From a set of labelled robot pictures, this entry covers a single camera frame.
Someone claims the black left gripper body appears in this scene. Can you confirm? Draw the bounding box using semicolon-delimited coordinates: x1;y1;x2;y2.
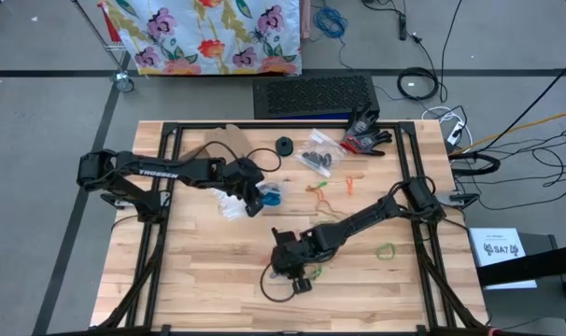
216;157;266;203

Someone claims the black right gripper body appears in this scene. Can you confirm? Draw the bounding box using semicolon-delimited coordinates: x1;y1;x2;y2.
268;230;322;280

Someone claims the clear plastic zip bag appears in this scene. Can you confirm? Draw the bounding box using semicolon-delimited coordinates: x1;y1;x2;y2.
292;128;348;180
255;180;286;211

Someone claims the stack of clear zip bags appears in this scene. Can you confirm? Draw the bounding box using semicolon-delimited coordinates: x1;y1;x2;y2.
214;188;252;222

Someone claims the open cardboard box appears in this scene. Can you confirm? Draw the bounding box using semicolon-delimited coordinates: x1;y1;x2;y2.
177;122;257;165

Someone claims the dark round puck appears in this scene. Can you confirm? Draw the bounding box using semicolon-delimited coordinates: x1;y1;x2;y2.
274;135;295;158

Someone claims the black computer case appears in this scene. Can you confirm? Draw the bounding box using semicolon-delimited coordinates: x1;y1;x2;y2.
251;74;383;121

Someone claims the black red work glove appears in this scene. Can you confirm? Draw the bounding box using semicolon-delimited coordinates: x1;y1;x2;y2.
339;130;394;157

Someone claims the grey black work glove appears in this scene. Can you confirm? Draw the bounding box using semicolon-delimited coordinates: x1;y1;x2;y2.
347;105;382;138

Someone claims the white floral cloth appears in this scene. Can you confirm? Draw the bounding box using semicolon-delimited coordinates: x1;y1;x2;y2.
97;0;304;77

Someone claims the pink cloth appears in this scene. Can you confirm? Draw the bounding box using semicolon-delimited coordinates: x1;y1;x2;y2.
299;0;312;40

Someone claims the white power strip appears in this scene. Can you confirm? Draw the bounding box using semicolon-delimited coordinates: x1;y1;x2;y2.
446;119;467;147

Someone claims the white paper sign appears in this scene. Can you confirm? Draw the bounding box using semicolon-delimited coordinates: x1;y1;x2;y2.
468;226;540;292

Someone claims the grey cart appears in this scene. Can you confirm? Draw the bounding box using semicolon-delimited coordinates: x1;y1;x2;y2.
478;231;566;336

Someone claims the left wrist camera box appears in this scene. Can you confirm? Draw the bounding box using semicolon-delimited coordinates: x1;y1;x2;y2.
246;197;266;217

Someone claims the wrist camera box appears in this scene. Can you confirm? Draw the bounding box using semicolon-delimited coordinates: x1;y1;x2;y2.
246;197;266;217
292;276;314;295

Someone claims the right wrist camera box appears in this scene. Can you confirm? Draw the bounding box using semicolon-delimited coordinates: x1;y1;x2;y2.
292;276;314;295

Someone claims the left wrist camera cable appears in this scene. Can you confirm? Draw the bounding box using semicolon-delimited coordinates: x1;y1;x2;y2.
189;139;283;175

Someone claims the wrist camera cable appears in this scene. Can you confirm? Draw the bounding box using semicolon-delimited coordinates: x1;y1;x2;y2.
189;139;283;175
259;260;300;304

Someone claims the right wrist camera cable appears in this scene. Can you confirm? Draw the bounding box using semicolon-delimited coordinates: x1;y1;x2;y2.
259;260;300;304

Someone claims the black table frame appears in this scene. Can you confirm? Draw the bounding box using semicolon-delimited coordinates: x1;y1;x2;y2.
95;119;492;336

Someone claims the blue cable coil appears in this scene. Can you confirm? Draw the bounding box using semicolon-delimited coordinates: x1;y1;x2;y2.
311;4;351;41

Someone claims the black cable coil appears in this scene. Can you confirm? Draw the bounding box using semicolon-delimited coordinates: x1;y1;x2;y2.
395;65;442;103

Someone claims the white cable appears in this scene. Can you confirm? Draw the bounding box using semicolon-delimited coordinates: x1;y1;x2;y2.
419;105;474;148

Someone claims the thick black cable loop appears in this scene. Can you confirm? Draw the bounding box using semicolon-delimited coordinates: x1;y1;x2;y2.
446;149;502;179

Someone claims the yellow floor cable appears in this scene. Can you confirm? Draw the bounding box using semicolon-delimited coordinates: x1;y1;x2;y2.
449;106;566;157

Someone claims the tangled black floor cable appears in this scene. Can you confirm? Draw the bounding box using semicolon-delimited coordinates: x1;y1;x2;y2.
478;130;566;213

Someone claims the long black cable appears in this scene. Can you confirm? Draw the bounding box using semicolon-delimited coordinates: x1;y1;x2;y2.
478;50;566;156

